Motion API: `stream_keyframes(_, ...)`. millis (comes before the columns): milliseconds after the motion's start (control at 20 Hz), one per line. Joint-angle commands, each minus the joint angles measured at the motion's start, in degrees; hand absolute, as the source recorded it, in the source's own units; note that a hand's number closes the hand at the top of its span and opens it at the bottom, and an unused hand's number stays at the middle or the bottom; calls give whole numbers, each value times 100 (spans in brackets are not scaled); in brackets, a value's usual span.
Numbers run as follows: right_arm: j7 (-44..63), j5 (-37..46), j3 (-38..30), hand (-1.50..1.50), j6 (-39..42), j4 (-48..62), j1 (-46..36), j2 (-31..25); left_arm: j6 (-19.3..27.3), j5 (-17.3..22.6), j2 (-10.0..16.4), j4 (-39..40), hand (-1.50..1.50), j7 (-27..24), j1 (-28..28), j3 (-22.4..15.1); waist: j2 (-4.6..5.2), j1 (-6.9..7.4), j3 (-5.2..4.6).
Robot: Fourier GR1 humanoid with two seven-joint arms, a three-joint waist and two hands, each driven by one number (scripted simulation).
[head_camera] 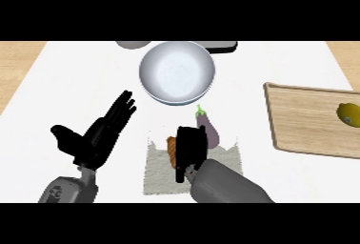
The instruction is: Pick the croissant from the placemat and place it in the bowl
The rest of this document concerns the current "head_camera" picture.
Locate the yellow lemon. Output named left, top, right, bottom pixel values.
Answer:
left=336, top=102, right=360, bottom=129

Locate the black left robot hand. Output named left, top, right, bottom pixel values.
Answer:
left=48, top=90, right=137, bottom=172

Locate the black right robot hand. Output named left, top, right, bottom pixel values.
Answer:
left=174, top=125, right=209, bottom=184

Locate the brown croissant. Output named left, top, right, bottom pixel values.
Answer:
left=165, top=135, right=178, bottom=170

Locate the white and black appliance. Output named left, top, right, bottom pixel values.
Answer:
left=200, top=41, right=238, bottom=54

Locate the pale wooden cutting board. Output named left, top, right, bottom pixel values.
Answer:
left=262, top=82, right=360, bottom=160

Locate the purple eggplant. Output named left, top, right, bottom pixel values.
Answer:
left=194, top=104, right=221, bottom=150

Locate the grey rounded object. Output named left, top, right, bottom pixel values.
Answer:
left=115, top=41, right=153, bottom=51

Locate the grey fabric placemat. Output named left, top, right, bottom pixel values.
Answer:
left=141, top=136, right=244, bottom=196

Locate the white round bowl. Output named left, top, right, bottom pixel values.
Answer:
left=137, top=41, right=216, bottom=107

